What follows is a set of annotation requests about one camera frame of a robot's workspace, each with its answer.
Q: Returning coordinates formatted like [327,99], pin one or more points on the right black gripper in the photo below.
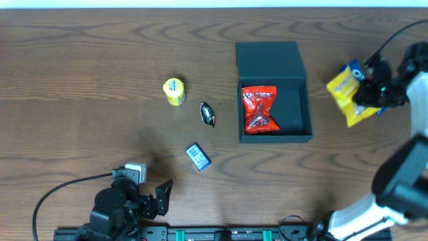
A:
[368,92]

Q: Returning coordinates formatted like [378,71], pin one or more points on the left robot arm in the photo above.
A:
[118,209]

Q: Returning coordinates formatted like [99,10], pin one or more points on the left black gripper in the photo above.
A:
[158,202]

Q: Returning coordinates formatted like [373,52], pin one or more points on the blue small carton box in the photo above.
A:
[199,158]

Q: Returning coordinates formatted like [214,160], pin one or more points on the black open box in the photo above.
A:
[276,64]

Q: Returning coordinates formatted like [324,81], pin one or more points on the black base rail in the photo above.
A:
[164,233]

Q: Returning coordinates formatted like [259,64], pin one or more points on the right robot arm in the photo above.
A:
[399,191]

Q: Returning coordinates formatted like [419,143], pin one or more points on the blue Oreo cookie pack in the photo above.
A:
[353,76]

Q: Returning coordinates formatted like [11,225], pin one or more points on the black crumpled candy wrapper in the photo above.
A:
[207,114]

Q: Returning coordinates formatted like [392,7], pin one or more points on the yellow Hacks candy bag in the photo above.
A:
[351,120]

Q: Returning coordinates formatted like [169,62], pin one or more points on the red candy bag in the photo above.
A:
[257,101]

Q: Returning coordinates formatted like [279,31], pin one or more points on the yellow Mentos gum bottle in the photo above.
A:
[175,91]

